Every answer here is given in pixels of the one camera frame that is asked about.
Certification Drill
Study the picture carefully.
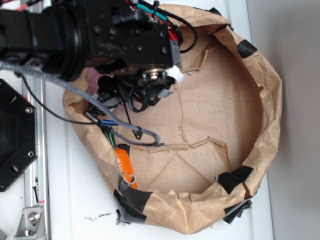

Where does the thin black cable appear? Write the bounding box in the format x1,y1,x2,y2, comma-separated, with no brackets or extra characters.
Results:
18,72,101,125

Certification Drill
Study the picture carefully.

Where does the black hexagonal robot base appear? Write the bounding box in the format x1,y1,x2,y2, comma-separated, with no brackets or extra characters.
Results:
0,79,37,193

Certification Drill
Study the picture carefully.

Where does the brown paper bag bin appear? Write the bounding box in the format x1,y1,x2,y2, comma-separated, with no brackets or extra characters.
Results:
74,4,283,234

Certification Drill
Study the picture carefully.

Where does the orange toy carrot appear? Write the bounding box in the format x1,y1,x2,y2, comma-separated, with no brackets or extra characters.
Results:
101,126,138,190

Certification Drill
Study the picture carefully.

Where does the metal corner bracket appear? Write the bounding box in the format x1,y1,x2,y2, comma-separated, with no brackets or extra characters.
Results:
14,206,46,240

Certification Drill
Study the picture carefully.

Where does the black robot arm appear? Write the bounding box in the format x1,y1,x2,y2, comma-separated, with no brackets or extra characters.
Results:
0,0,183,109

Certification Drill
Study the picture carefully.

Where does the grey braided cable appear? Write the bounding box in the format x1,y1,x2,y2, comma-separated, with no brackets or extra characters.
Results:
0,60,166,146

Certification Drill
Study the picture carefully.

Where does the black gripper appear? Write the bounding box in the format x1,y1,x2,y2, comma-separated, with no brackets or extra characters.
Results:
84,0,184,113

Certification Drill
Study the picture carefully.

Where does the aluminium extrusion rail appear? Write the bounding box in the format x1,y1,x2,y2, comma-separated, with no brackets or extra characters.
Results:
22,75,52,240

